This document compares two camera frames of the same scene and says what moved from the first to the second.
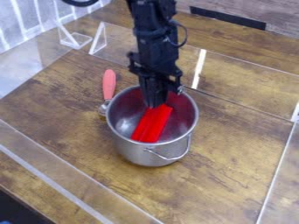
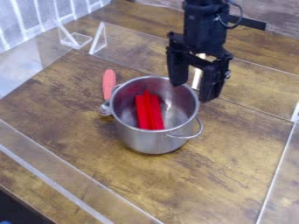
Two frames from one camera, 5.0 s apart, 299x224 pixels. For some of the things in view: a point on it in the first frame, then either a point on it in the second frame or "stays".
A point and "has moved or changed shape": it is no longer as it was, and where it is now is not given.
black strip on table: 229,18 stays
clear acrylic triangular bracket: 78,41 stays
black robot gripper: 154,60 → 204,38
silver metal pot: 173,140 has moved or changed shape
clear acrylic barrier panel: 57,188 stays
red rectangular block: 152,123 has moved or changed shape
